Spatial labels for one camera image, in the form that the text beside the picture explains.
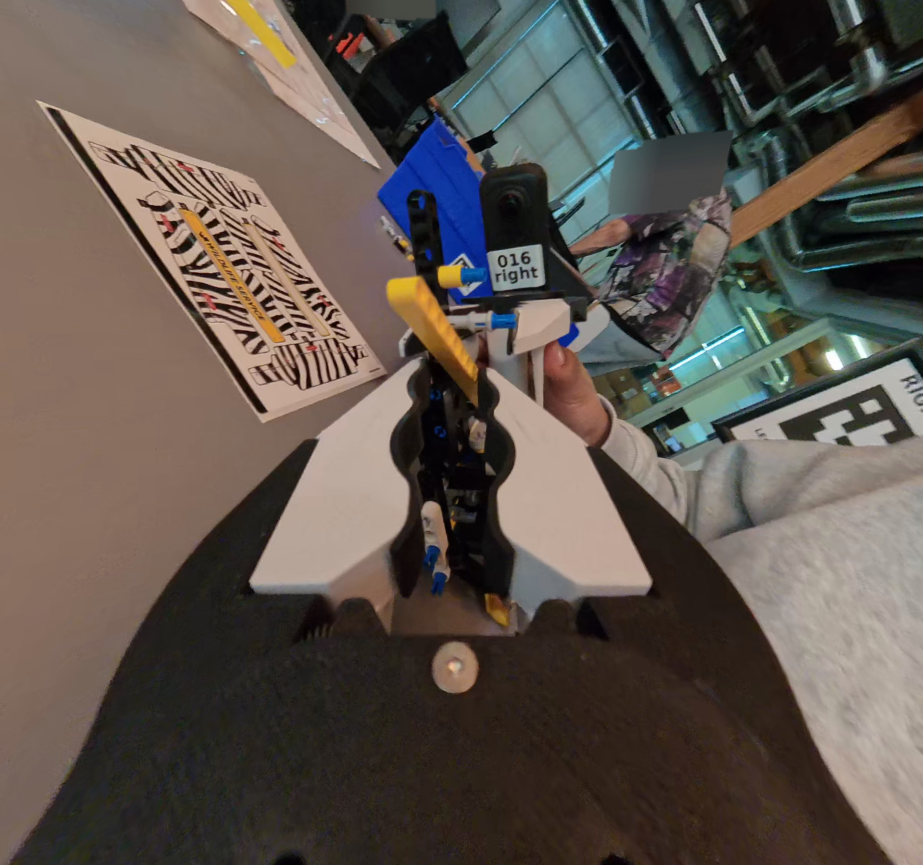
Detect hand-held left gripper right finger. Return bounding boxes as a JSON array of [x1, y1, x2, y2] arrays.
[[476, 366, 653, 602]]

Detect blue plastic bin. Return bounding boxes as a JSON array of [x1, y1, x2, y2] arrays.
[[376, 117, 493, 303]]

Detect small loose lego pieces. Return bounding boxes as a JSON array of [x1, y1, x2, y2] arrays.
[[378, 216, 417, 262]]

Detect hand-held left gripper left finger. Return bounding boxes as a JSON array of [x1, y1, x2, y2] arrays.
[[249, 356, 434, 601]]

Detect yellow and black lego assembly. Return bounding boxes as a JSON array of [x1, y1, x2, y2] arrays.
[[386, 189, 522, 624]]

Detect person's right hand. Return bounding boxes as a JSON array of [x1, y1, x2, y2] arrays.
[[542, 342, 615, 449]]

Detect white sheet with yellow strip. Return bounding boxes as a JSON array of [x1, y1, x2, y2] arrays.
[[143, 0, 382, 171]]

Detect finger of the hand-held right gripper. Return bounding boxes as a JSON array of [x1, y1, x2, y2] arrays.
[[490, 302, 575, 406]]

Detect black framed marker sign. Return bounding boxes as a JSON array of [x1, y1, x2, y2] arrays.
[[712, 348, 923, 448]]

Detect zebra striped sticker sheet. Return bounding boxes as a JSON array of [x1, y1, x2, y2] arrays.
[[36, 100, 388, 424]]

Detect black office chair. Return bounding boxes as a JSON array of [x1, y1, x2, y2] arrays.
[[359, 13, 471, 148]]

